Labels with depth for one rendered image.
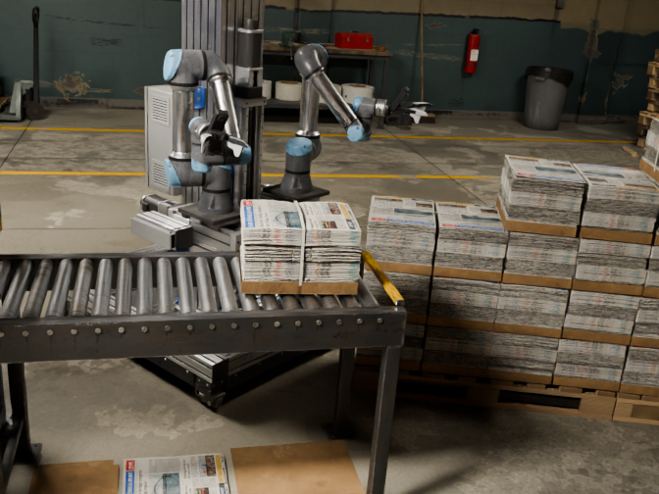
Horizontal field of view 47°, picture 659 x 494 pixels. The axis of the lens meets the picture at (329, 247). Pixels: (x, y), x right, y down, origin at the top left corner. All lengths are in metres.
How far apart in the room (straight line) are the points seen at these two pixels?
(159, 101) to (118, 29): 5.96
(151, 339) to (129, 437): 0.94
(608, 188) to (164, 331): 1.85
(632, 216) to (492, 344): 0.79
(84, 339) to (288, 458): 1.09
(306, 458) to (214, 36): 1.74
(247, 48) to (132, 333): 1.42
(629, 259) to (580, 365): 0.52
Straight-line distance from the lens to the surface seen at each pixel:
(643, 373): 3.57
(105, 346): 2.30
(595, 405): 3.60
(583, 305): 3.36
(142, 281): 2.52
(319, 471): 2.98
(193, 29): 3.35
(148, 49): 9.43
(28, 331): 2.29
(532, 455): 3.28
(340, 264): 2.41
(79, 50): 9.47
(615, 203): 3.23
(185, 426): 3.21
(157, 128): 3.53
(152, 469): 2.97
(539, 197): 3.16
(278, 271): 2.39
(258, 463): 3.01
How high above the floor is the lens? 1.81
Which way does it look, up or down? 21 degrees down
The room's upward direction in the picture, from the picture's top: 4 degrees clockwise
